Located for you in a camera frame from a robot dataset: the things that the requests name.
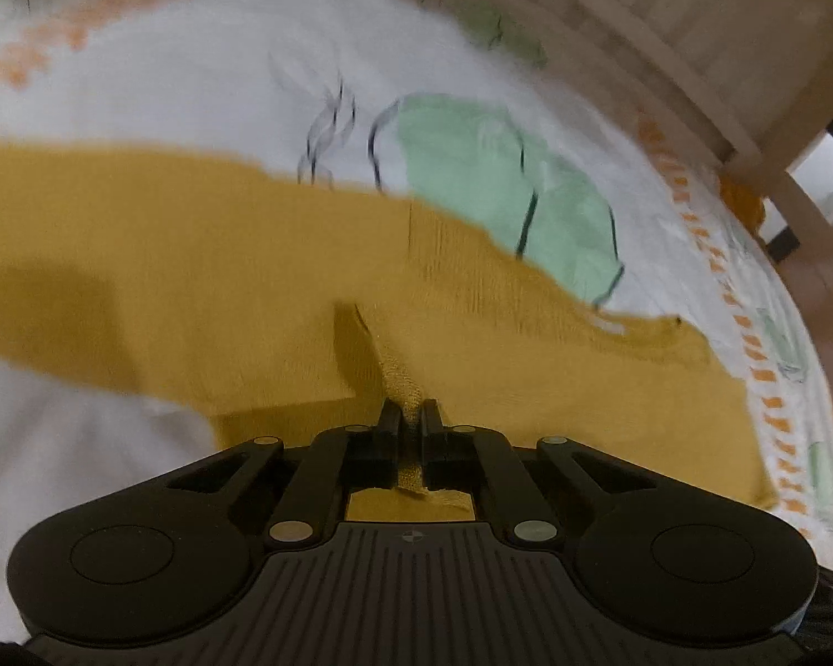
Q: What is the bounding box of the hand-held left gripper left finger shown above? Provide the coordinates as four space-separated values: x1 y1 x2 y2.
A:
165 398 404 548

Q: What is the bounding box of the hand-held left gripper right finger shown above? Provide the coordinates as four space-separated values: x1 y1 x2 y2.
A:
419 398 659 549

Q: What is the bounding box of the mustard yellow knit garment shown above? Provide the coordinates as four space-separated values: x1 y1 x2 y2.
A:
0 142 779 521

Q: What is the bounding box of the small yellow cloth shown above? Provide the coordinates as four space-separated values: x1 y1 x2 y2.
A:
717 176 766 235

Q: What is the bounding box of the white printed bedsheet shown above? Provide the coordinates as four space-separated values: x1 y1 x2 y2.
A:
0 0 833 646

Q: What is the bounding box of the dark box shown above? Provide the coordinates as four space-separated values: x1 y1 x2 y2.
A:
766 228 801 265

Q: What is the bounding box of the wooden bed frame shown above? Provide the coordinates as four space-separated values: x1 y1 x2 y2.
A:
416 0 833 271

